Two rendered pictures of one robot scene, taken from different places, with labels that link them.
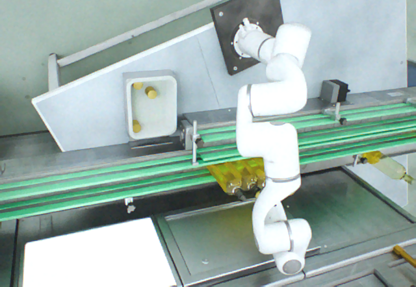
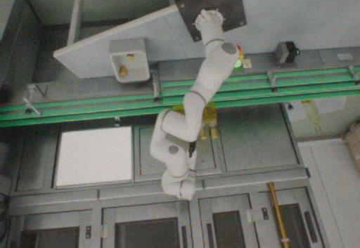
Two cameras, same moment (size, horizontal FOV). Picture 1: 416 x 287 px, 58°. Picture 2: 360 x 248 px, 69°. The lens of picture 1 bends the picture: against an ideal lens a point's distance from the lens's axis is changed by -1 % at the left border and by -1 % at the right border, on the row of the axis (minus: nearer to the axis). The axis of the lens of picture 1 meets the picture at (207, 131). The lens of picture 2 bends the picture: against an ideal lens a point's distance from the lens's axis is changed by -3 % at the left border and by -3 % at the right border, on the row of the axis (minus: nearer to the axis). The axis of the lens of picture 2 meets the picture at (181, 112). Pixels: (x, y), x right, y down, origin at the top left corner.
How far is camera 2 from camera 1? 0.80 m
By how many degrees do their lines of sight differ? 37
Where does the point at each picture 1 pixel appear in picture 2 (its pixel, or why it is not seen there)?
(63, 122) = (76, 65)
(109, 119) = (106, 64)
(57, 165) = (74, 93)
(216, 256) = (158, 165)
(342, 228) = (248, 157)
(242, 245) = not seen: hidden behind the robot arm
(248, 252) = not seen: hidden behind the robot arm
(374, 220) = (273, 154)
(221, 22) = (183, 10)
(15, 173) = (51, 96)
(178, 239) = (142, 147)
